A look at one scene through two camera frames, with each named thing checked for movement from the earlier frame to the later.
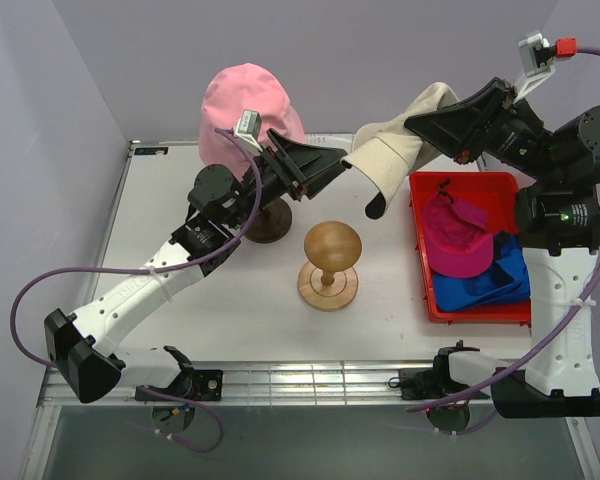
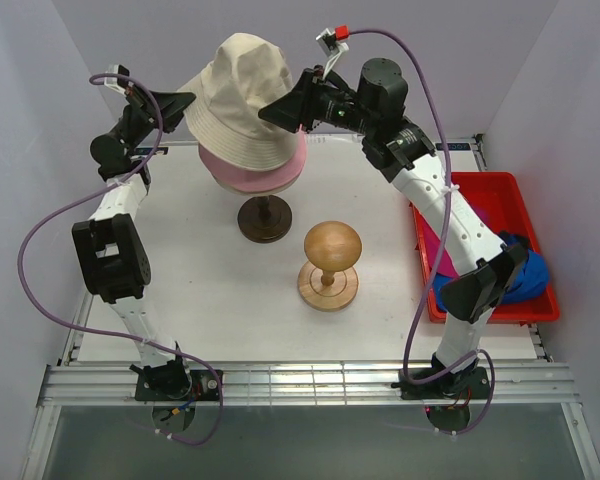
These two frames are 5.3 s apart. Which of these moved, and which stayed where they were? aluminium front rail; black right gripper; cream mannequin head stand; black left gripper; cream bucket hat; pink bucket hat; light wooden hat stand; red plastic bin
Moved: pink bucket hat; cream bucket hat; black right gripper; black left gripper
Stayed: aluminium front rail; light wooden hat stand; cream mannequin head stand; red plastic bin
